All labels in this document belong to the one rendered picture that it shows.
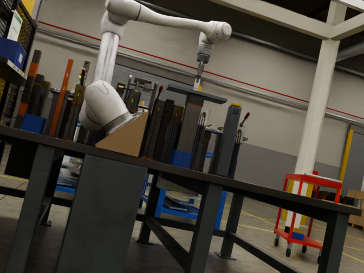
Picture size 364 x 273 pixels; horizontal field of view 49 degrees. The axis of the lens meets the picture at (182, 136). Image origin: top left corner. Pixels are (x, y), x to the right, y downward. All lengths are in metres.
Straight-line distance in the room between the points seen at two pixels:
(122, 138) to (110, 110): 0.17
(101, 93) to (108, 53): 0.41
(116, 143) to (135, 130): 0.11
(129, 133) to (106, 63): 0.57
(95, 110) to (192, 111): 0.66
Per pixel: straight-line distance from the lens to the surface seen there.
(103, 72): 2.31
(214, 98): 2.43
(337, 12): 10.81
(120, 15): 2.38
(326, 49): 7.05
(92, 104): 2.02
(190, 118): 2.42
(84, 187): 1.91
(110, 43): 2.40
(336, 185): 4.79
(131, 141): 1.90
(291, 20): 6.82
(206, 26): 2.39
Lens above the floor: 0.70
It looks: 4 degrees up
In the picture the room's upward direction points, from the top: 13 degrees clockwise
